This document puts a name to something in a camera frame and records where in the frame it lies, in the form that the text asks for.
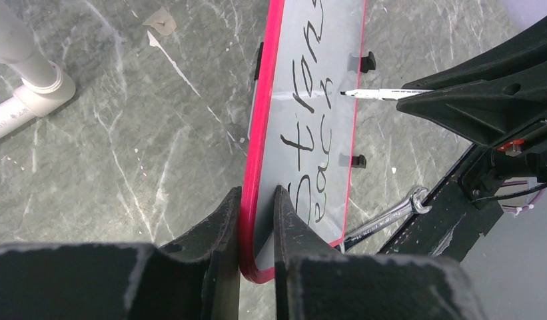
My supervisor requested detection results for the black whiteboard clip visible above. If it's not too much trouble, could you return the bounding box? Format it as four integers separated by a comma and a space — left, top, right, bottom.
350, 155, 367, 169
360, 51, 376, 73

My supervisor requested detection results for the black whiteboard clip right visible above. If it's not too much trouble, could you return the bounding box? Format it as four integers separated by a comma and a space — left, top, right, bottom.
360, 51, 376, 73

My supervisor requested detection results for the grey wire whiteboard stand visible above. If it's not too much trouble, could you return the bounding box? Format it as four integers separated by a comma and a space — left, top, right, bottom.
247, 41, 264, 139

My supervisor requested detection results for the red framed whiteboard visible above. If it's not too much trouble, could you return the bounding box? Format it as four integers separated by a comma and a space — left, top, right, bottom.
239, 1, 367, 284

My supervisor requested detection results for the black white marker pen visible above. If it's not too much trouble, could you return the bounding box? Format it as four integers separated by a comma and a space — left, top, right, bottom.
340, 89, 432, 101

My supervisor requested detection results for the white pvc pipe frame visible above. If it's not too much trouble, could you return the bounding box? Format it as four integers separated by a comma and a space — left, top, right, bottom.
0, 1, 76, 139

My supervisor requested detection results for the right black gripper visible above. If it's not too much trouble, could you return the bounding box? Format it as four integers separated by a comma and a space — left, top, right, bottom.
396, 16, 547, 203

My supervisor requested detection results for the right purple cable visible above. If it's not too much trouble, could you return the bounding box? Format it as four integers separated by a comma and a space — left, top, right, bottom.
500, 179, 547, 217

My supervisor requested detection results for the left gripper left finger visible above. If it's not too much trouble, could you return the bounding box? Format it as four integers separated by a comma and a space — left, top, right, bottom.
0, 187, 241, 319

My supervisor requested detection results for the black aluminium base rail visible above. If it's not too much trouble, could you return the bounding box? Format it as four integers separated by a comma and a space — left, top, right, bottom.
378, 145, 504, 262

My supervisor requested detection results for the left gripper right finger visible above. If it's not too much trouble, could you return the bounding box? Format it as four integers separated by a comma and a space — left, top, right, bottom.
273, 186, 485, 319

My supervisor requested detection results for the silver double ended wrench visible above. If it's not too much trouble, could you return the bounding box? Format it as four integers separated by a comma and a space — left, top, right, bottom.
336, 185, 432, 253

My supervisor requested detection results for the black whiteboard clip left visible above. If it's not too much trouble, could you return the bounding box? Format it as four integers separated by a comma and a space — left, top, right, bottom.
350, 155, 367, 169

